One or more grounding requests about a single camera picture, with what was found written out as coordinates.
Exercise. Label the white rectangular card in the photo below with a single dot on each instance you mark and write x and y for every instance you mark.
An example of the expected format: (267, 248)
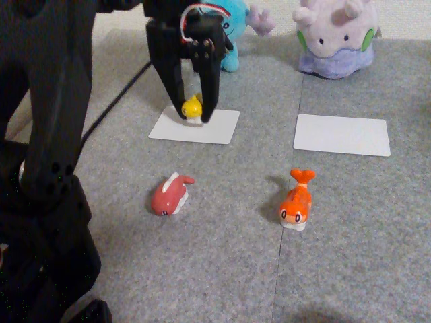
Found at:
(341, 134)
(215, 131)

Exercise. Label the blue Wooper plush toy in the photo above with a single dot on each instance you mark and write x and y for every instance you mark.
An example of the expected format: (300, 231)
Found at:
(237, 20)

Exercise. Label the orange shrimp sushi figure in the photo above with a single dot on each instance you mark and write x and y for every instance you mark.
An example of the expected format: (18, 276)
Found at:
(296, 205)

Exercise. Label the yellow egg sushi figure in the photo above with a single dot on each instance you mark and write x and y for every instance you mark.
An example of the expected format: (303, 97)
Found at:
(191, 107)

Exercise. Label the purple Goomy plush toy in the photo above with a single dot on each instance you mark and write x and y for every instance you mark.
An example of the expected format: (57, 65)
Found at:
(333, 40)

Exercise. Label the pink tuna sushi figure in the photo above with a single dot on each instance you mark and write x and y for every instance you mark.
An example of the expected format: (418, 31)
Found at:
(168, 198)

